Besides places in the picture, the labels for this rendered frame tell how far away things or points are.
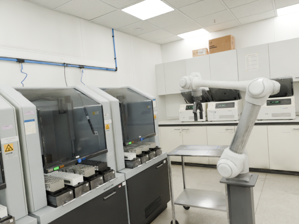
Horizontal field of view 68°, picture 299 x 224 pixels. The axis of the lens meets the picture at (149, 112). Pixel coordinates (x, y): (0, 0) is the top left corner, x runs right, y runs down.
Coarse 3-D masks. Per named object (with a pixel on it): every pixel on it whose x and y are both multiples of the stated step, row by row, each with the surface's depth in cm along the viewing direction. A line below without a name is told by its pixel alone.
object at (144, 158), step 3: (138, 156) 238; (141, 156) 236; (144, 156) 239; (147, 156) 244; (141, 159) 235; (144, 159) 239; (147, 159) 244; (141, 162) 235; (144, 162) 239; (147, 162) 236
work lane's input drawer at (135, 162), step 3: (135, 159) 227; (138, 159) 230; (126, 162) 226; (129, 162) 224; (132, 162) 222; (135, 162) 226; (138, 162) 230; (126, 165) 227; (129, 165) 224; (132, 165) 222; (135, 165) 225; (138, 165) 226; (141, 165) 227
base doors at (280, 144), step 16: (160, 128) 476; (176, 128) 455; (192, 128) 436; (208, 128) 419; (224, 128) 402; (256, 128) 374; (272, 128) 361; (288, 128) 349; (160, 144) 480; (176, 144) 458; (192, 144) 439; (208, 144) 422; (224, 144) 404; (256, 144) 376; (272, 144) 363; (288, 144) 351; (176, 160) 462; (192, 160) 442; (208, 160) 425; (256, 160) 379; (272, 160) 365; (288, 160) 353
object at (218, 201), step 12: (168, 156) 235; (192, 156) 223; (204, 156) 217; (216, 156) 212; (168, 168) 236; (192, 192) 260; (204, 192) 257; (216, 192) 254; (180, 204) 236; (192, 204) 231; (204, 204) 229; (216, 204) 227; (228, 216) 212
